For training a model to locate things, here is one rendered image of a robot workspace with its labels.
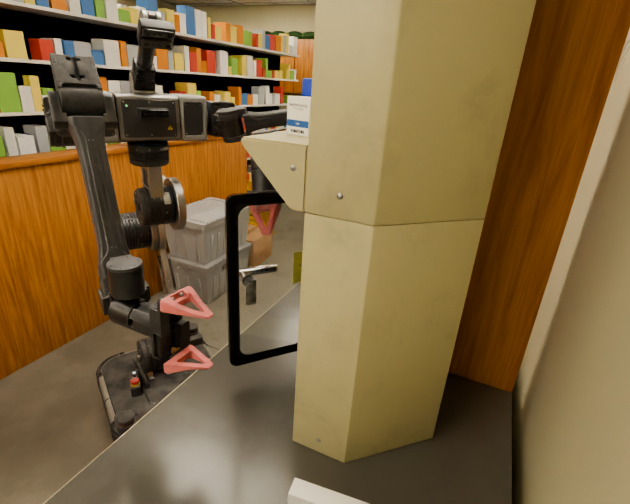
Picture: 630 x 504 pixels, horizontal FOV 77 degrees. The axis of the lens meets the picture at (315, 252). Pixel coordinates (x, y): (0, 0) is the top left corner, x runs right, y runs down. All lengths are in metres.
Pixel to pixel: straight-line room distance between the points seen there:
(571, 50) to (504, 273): 0.44
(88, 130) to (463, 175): 0.68
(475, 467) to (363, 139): 0.65
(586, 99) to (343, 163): 0.50
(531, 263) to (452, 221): 0.34
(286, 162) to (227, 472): 0.56
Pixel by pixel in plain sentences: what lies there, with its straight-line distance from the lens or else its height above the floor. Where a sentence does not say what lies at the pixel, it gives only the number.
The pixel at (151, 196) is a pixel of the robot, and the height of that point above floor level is 1.18.
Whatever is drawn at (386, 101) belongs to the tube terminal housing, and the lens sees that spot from 0.55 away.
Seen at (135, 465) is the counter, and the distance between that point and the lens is 0.88.
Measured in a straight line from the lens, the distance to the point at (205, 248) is 2.94.
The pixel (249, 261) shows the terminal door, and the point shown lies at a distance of 0.83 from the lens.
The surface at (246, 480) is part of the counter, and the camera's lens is 0.82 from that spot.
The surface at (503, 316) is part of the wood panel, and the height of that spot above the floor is 1.13.
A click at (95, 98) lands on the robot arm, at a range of 0.93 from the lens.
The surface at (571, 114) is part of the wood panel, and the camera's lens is 0.90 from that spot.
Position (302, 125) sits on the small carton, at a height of 1.53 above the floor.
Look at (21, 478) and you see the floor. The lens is 2.28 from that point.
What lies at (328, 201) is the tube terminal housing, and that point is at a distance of 0.59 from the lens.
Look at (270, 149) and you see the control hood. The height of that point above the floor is 1.50.
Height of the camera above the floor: 1.59
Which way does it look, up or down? 23 degrees down
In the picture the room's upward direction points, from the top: 4 degrees clockwise
